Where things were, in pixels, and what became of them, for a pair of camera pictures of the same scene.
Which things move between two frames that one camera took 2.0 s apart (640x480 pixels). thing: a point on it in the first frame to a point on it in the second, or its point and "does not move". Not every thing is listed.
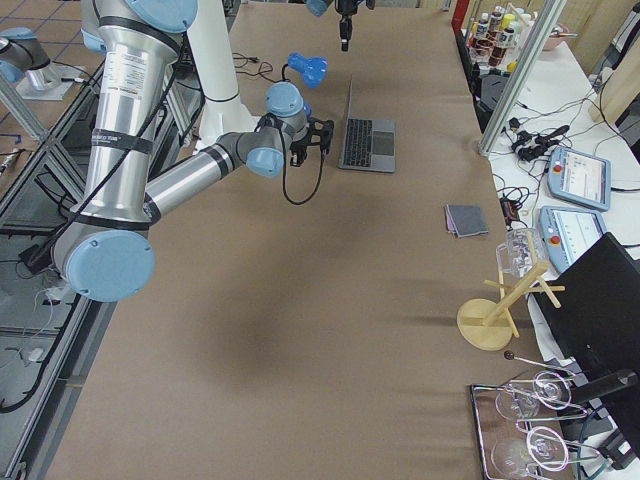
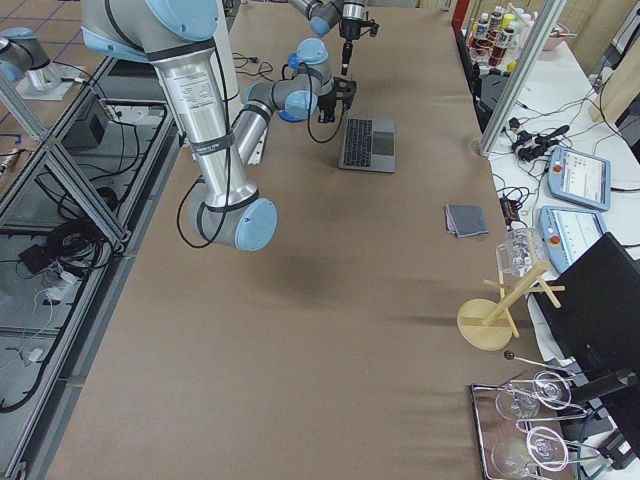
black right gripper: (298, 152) to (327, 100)
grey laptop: (368, 144) does not move
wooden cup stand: (487, 324) does not move
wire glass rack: (510, 447) does not move
